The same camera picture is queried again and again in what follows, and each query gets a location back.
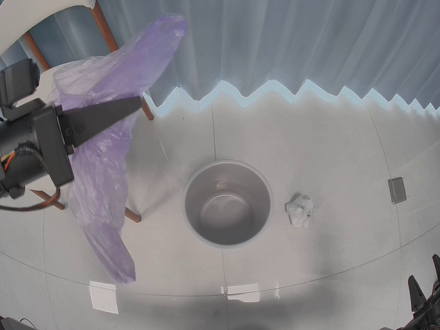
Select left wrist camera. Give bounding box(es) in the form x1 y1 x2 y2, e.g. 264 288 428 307
0 59 47 121

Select pale blue curtain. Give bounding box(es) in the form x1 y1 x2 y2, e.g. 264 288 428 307
0 0 440 112

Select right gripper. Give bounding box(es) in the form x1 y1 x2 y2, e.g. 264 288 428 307
395 254 440 330

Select white trash bin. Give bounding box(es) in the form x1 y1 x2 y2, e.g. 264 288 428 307
182 160 274 250

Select white cushioned wooden chair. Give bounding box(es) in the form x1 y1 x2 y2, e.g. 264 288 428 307
0 0 154 223

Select purple plastic bag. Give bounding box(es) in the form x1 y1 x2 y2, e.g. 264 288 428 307
52 13 188 284

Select clear plastic wrapper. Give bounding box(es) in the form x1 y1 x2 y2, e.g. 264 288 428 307
285 194 315 229

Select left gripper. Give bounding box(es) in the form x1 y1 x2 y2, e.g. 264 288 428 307
0 96 143 194

